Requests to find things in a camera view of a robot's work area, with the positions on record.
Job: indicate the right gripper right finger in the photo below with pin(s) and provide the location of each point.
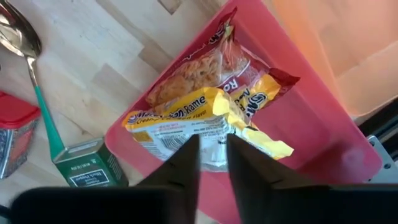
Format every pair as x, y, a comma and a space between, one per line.
311, 205

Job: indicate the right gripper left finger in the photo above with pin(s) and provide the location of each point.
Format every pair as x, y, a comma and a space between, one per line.
93, 205

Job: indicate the green black pepper tin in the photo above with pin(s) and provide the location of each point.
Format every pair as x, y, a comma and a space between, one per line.
90, 174

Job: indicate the red-lidded spice tin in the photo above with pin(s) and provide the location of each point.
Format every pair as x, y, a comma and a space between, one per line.
18, 112

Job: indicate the red ramen pack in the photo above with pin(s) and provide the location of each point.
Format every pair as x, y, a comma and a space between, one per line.
202, 71

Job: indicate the pink plastic bin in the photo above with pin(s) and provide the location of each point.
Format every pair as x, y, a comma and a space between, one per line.
311, 124

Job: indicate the orange plastic bin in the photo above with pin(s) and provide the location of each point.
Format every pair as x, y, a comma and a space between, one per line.
357, 46

